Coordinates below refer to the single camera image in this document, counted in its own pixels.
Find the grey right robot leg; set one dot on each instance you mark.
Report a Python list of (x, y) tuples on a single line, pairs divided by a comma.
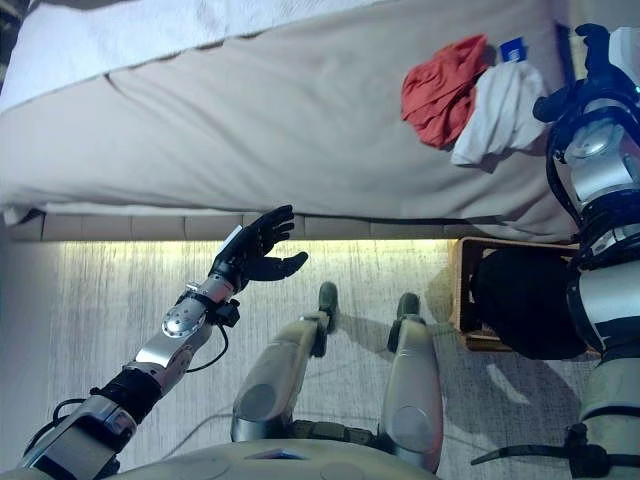
[(412, 390)]

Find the grey robot leg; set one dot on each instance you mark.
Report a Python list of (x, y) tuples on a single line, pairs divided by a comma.
[(412, 390), (275, 375)]

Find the white garment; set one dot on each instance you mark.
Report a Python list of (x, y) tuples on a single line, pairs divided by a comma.
[(505, 110)]

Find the white textured duvet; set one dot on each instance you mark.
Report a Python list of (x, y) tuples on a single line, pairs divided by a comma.
[(125, 45)]

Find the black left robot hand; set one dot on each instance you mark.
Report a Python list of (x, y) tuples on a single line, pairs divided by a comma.
[(252, 250)]

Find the grey left robot leg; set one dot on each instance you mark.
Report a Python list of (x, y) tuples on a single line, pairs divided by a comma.
[(275, 375)]

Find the bed with beige cover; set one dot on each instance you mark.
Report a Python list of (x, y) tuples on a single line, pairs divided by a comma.
[(275, 125)]

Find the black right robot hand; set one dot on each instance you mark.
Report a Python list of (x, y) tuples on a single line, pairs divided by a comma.
[(600, 55)]

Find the grey robot torso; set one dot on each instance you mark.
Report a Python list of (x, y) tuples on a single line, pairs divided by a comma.
[(225, 462)]

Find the wooden laundry basket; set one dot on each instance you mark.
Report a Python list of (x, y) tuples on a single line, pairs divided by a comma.
[(462, 280)]

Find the red garment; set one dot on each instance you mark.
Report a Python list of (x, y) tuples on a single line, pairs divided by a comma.
[(440, 95)]

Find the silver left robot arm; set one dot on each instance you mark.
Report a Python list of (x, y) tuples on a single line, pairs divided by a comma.
[(165, 345)]

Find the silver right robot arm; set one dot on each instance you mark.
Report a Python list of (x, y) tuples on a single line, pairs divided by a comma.
[(600, 170)]

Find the grey streaked floor rug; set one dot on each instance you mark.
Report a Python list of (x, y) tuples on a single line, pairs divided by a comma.
[(125, 300)]

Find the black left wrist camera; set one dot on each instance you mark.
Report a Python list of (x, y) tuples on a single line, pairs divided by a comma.
[(227, 314)]

